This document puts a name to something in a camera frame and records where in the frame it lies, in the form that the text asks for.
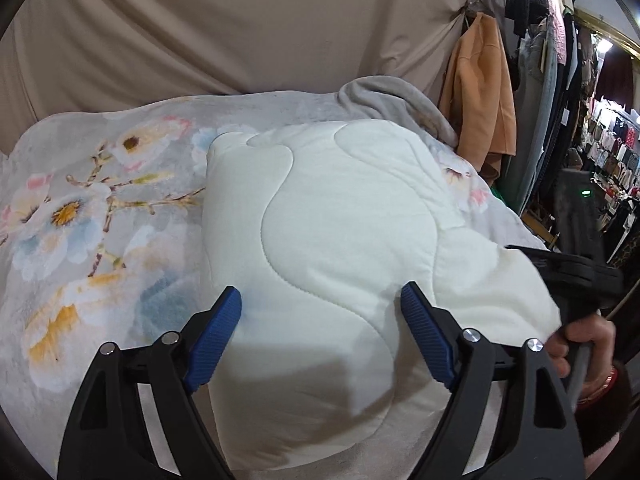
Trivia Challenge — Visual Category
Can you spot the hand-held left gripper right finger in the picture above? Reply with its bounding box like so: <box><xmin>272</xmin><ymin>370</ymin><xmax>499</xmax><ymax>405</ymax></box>
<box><xmin>400</xmin><ymin>281</ymin><xmax>587</xmax><ymax>480</ymax></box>

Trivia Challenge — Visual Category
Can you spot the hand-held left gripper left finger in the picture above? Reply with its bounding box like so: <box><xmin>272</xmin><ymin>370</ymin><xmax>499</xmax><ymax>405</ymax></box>
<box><xmin>56</xmin><ymin>286</ymin><xmax>243</xmax><ymax>480</ymax></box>

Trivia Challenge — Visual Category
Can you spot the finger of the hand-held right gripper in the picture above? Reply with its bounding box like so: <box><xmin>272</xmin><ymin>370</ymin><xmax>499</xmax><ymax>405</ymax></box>
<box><xmin>505</xmin><ymin>244</ymin><xmax>573</xmax><ymax>273</ymax></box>

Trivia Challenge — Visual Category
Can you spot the white quilted blanket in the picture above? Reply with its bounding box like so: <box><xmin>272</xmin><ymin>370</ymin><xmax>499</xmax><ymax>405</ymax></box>
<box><xmin>200</xmin><ymin>121</ymin><xmax>561</xmax><ymax>473</ymax></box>

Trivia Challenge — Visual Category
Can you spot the person's right forearm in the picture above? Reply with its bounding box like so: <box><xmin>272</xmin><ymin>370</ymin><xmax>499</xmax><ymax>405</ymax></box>
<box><xmin>575</xmin><ymin>362</ymin><xmax>640</xmax><ymax>473</ymax></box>

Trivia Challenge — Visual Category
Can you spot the rack of dark hanging clothes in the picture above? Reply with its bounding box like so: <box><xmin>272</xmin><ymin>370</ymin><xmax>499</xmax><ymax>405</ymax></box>
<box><xmin>502</xmin><ymin>0</ymin><xmax>601</xmax><ymax>223</ymax></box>

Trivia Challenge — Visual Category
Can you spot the person's right hand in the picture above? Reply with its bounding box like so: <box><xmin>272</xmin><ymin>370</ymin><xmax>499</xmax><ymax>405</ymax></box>
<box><xmin>545</xmin><ymin>316</ymin><xmax>620</xmax><ymax>403</ymax></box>

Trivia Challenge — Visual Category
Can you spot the shop clothing display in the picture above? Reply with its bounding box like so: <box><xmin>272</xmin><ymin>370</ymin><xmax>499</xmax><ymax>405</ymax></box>
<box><xmin>565</xmin><ymin>95</ymin><xmax>640</xmax><ymax>266</ymax></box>

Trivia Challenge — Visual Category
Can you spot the grey floral blanket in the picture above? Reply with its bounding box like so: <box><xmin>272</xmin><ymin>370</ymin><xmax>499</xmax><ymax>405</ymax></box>
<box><xmin>0</xmin><ymin>92</ymin><xmax>551</xmax><ymax>480</ymax></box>

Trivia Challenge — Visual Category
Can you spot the orange hanging garment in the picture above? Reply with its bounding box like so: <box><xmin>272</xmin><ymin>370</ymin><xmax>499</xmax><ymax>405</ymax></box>
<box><xmin>439</xmin><ymin>12</ymin><xmax>517</xmax><ymax>186</ymax></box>

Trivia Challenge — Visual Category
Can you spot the grey fleece cloth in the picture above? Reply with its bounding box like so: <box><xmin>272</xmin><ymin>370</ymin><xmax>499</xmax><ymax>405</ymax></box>
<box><xmin>337</xmin><ymin>76</ymin><xmax>458</xmax><ymax>150</ymax></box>

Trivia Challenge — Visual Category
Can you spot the beige backdrop curtain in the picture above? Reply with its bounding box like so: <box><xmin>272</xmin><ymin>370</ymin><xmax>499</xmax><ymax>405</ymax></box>
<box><xmin>0</xmin><ymin>0</ymin><xmax>473</xmax><ymax>117</ymax></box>

